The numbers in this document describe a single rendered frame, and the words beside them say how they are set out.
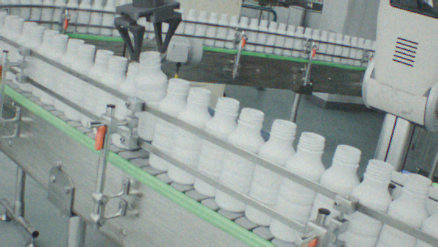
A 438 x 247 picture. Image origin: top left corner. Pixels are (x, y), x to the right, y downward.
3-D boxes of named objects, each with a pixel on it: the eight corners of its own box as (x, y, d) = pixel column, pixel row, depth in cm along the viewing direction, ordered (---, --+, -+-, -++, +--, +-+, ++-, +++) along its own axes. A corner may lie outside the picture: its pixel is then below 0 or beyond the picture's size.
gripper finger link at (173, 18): (130, 55, 103) (128, 6, 99) (159, 46, 108) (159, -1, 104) (152, 63, 99) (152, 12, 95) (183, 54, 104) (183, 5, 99)
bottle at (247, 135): (210, 208, 92) (231, 110, 88) (217, 195, 98) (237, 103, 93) (246, 217, 91) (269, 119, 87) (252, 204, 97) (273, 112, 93)
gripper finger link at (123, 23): (114, 59, 101) (112, 10, 97) (145, 50, 105) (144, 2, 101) (137, 69, 97) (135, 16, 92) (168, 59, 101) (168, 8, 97)
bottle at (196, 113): (206, 183, 102) (224, 94, 98) (184, 188, 98) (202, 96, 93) (182, 170, 106) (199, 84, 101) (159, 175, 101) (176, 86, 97)
